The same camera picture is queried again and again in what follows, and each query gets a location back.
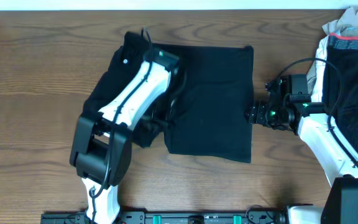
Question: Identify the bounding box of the black t-shirt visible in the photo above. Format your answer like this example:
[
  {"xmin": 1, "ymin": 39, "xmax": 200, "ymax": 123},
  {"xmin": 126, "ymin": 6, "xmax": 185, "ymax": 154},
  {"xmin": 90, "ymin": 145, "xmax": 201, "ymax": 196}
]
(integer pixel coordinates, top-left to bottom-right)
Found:
[{"xmin": 79, "ymin": 32, "xmax": 254, "ymax": 163}]

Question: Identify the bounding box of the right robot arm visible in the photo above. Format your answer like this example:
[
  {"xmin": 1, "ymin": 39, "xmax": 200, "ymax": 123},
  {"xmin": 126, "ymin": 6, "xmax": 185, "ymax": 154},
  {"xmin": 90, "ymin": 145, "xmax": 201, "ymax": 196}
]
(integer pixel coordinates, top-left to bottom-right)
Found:
[{"xmin": 244, "ymin": 101, "xmax": 358, "ymax": 223}]

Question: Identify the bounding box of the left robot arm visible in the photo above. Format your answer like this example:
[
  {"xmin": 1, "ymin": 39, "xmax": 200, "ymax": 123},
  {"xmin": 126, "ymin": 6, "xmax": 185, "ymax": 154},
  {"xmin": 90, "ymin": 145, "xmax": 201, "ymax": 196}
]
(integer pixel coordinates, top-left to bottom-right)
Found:
[{"xmin": 70, "ymin": 49, "xmax": 179, "ymax": 223}]

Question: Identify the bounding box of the black shorts red waistband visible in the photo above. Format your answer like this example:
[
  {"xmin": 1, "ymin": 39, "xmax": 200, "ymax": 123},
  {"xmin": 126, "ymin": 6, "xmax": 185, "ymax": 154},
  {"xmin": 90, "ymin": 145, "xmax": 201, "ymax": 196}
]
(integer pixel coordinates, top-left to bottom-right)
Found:
[{"xmin": 322, "ymin": 34, "xmax": 358, "ymax": 153}]

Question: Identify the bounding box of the white garment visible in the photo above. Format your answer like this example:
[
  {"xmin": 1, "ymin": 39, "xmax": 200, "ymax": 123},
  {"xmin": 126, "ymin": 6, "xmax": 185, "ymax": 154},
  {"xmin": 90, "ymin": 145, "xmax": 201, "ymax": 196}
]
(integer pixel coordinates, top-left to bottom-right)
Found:
[{"xmin": 306, "ymin": 36, "xmax": 328, "ymax": 102}]

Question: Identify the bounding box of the beige garment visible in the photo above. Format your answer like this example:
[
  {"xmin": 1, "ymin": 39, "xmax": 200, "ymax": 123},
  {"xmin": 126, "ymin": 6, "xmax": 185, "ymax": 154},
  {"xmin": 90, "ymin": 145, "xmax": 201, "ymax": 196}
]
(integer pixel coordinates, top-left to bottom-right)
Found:
[{"xmin": 303, "ymin": 5, "xmax": 358, "ymax": 91}]

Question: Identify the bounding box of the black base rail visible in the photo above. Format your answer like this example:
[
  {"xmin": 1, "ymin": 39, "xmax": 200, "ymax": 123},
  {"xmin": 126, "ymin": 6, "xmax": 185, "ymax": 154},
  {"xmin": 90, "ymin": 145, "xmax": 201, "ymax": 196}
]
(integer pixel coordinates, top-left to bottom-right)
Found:
[{"xmin": 40, "ymin": 209, "xmax": 289, "ymax": 224}]

